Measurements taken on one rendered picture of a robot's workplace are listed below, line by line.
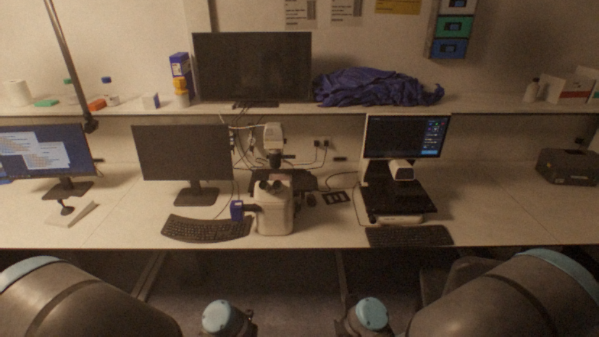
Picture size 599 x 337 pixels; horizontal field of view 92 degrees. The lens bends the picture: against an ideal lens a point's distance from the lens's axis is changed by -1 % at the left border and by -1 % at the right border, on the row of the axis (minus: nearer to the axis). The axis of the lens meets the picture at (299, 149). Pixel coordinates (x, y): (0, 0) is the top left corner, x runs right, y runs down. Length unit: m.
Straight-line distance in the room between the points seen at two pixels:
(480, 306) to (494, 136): 2.21
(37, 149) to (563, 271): 2.34
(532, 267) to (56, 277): 0.65
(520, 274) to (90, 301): 0.56
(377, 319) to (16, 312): 0.81
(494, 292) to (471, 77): 2.11
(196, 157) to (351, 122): 1.09
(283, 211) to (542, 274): 1.19
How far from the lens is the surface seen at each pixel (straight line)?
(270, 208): 1.52
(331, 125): 2.15
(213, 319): 1.00
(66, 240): 2.03
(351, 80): 1.94
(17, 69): 2.92
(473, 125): 2.49
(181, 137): 1.75
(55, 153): 2.28
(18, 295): 0.54
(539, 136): 2.83
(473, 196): 2.21
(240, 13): 2.13
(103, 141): 2.62
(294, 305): 2.29
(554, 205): 2.41
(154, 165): 1.89
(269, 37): 1.87
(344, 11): 2.11
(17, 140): 2.36
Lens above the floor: 1.89
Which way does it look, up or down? 28 degrees down
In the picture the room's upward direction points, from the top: straight up
